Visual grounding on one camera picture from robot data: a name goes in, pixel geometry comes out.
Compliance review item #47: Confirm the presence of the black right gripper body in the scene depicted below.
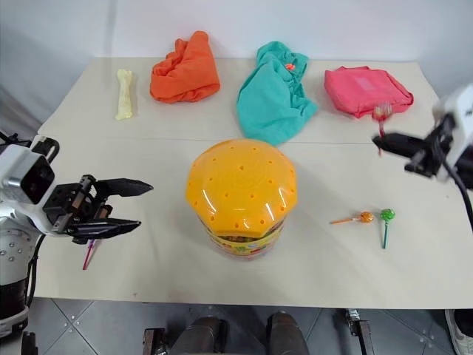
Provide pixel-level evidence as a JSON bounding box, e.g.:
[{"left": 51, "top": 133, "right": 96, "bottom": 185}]
[{"left": 404, "top": 113, "right": 456, "bottom": 182}]

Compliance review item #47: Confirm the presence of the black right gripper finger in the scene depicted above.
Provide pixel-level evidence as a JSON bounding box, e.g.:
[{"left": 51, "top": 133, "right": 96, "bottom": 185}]
[{"left": 371, "top": 132, "right": 430, "bottom": 159}]

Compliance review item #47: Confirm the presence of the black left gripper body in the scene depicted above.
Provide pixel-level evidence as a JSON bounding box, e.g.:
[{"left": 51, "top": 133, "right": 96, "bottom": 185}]
[{"left": 42, "top": 175, "right": 114, "bottom": 238}]

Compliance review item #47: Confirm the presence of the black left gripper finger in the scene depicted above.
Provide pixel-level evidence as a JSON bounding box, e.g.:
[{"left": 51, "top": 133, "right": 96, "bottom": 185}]
[
  {"left": 95, "top": 177, "right": 154, "bottom": 199},
  {"left": 67, "top": 217, "right": 143, "bottom": 245}
]

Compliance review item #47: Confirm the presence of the red lollipop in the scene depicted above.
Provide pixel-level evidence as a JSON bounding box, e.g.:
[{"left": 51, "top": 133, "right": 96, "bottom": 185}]
[{"left": 371, "top": 103, "right": 395, "bottom": 157}]

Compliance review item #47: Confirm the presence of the orange burger-shaped jar lid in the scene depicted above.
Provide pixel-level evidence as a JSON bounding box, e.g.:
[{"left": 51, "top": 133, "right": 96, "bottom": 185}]
[{"left": 184, "top": 138, "right": 299, "bottom": 238}]

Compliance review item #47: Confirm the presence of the colourful printed lollipop jar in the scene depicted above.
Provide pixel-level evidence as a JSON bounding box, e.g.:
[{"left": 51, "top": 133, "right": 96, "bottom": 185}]
[{"left": 201, "top": 217, "right": 286, "bottom": 262}]

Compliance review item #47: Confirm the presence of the pink stick lollipop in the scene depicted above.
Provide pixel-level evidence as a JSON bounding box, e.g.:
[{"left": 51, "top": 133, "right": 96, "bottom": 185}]
[{"left": 82, "top": 238, "right": 99, "bottom": 271}]

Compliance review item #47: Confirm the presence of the pink folded cloth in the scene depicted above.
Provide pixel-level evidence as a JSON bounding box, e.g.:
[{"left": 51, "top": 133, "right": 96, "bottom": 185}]
[{"left": 324, "top": 65, "right": 415, "bottom": 120}]

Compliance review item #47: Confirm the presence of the green lollipop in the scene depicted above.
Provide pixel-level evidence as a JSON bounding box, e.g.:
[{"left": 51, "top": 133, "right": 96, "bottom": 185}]
[{"left": 379, "top": 208, "right": 398, "bottom": 250}]

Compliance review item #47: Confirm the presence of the orange lollipop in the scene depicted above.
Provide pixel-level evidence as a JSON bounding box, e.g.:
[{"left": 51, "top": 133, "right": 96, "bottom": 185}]
[{"left": 329, "top": 211, "right": 375, "bottom": 226}]

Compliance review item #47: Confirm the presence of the pale yellow rolled cloth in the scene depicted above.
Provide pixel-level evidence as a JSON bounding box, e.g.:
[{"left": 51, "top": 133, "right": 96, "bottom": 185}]
[{"left": 114, "top": 68, "right": 137, "bottom": 121}]

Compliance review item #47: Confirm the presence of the orange crumpled cloth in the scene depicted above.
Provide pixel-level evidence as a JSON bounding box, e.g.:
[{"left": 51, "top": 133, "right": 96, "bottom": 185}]
[{"left": 149, "top": 30, "right": 222, "bottom": 106}]

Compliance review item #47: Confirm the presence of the teal crumpled cloth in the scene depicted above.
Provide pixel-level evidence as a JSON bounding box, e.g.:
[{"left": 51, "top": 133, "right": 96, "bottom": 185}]
[{"left": 236, "top": 40, "right": 319, "bottom": 146}]

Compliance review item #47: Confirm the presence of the dark rounded shape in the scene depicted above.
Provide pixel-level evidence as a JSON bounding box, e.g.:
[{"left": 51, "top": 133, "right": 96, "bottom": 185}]
[
  {"left": 172, "top": 316, "right": 229, "bottom": 355},
  {"left": 265, "top": 311, "right": 310, "bottom": 355}
]

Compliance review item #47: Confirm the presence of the white and black shoe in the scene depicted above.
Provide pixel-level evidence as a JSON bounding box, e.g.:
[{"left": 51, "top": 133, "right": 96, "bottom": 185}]
[{"left": 444, "top": 308, "right": 473, "bottom": 355}]

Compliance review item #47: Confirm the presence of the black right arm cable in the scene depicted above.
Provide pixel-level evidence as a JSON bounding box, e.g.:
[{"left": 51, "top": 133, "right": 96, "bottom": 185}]
[{"left": 442, "top": 153, "right": 473, "bottom": 225}]

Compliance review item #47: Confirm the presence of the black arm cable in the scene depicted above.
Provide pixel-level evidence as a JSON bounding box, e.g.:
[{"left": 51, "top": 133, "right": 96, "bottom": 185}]
[
  {"left": 442, "top": 153, "right": 473, "bottom": 225},
  {"left": 24, "top": 231, "right": 42, "bottom": 308}
]

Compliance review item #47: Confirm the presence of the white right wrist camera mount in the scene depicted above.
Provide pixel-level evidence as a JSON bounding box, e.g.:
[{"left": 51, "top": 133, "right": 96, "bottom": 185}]
[{"left": 432, "top": 84, "right": 473, "bottom": 166}]

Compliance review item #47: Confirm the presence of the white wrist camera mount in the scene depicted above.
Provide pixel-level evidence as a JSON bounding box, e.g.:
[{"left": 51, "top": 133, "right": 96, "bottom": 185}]
[
  {"left": 432, "top": 84, "right": 473, "bottom": 166},
  {"left": 0, "top": 136, "right": 61, "bottom": 235}
]

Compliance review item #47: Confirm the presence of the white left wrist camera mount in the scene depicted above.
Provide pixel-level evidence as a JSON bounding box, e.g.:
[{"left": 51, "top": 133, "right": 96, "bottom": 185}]
[{"left": 0, "top": 136, "right": 61, "bottom": 235}]

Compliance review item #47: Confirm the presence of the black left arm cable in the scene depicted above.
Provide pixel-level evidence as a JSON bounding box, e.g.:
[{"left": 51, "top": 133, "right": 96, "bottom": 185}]
[{"left": 24, "top": 231, "right": 42, "bottom": 308}]

